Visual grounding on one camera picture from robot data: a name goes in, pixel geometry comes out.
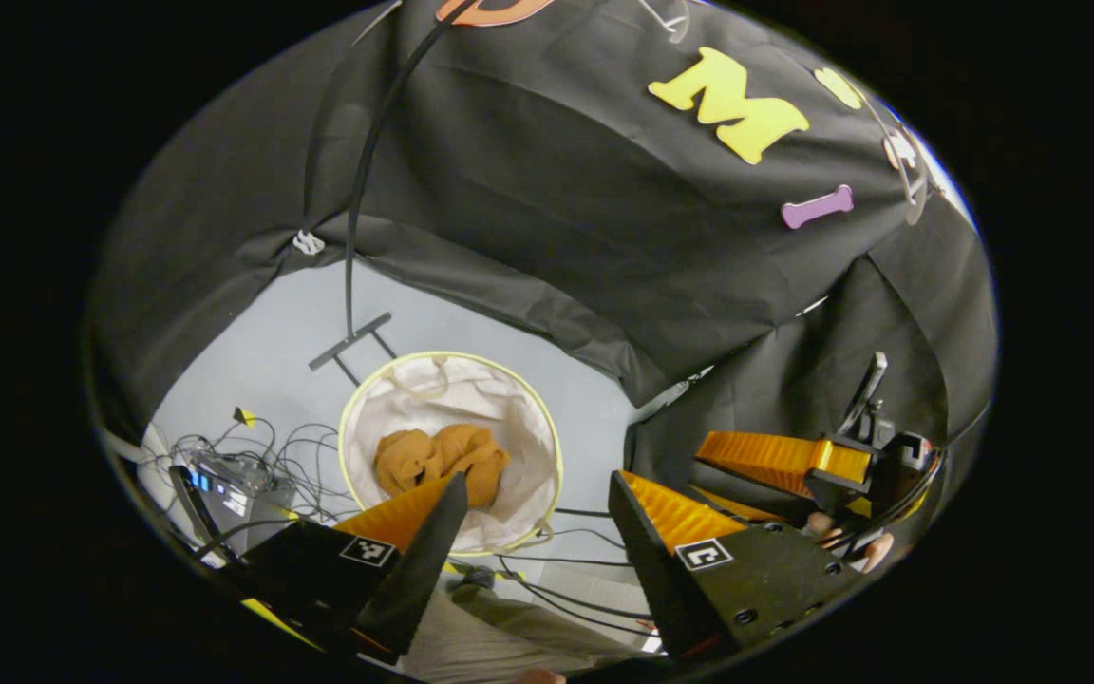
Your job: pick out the brown jacket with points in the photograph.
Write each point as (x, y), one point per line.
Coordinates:
(443, 456)

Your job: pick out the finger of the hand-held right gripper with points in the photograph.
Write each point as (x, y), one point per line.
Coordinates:
(775, 461)
(737, 506)

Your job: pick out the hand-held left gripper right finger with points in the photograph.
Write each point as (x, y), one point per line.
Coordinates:
(661, 570)

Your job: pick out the black backdrop cloth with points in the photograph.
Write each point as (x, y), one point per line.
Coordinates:
(556, 190)

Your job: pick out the white laundry hamper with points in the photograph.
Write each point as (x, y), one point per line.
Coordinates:
(471, 399)

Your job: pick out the black clothes rack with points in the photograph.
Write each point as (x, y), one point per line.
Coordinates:
(349, 275)

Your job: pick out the person's trouser leg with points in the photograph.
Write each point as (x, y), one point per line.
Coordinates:
(509, 632)

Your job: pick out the small yellow tag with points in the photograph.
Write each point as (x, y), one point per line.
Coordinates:
(244, 415)

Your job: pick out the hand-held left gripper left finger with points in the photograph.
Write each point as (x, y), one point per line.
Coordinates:
(414, 570)

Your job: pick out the grey electronics box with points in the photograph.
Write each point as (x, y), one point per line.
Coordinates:
(253, 499)

